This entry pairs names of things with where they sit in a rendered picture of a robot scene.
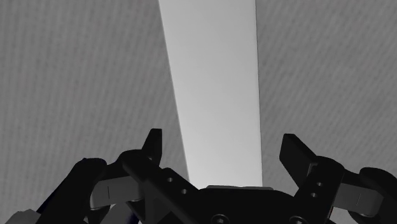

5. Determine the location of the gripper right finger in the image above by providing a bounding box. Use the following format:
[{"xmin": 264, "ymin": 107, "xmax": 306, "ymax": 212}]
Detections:
[{"xmin": 279, "ymin": 133, "xmax": 397, "ymax": 224}]

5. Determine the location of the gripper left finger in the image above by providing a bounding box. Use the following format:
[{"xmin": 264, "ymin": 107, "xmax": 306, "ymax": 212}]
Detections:
[{"xmin": 36, "ymin": 128, "xmax": 199, "ymax": 224}]

